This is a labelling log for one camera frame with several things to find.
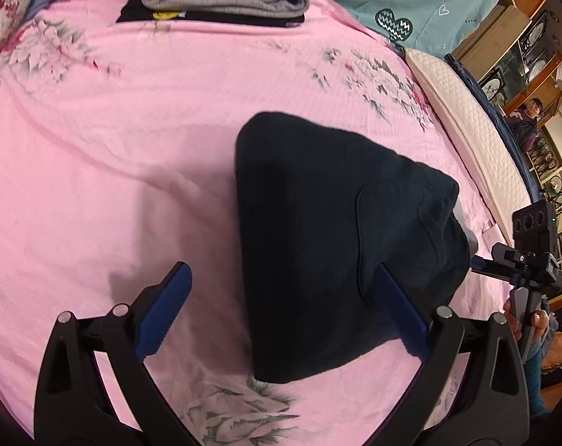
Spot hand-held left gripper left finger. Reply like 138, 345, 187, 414
33, 261, 193, 446

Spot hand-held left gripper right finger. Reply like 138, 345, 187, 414
376, 264, 530, 446

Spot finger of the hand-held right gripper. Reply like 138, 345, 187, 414
469, 255, 509, 280

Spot navy pants with bear print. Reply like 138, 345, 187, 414
234, 111, 479, 385

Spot person's right forearm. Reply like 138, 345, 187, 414
523, 334, 558, 421

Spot person's right hand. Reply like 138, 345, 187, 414
503, 298, 561, 350

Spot cream quilted pillow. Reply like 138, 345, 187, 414
405, 48, 533, 228

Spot pink floral bedsheet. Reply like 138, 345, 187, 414
0, 0, 518, 446

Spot wooden display cabinet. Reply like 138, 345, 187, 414
450, 0, 562, 298

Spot folded black garment yellow print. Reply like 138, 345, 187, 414
116, 0, 306, 29

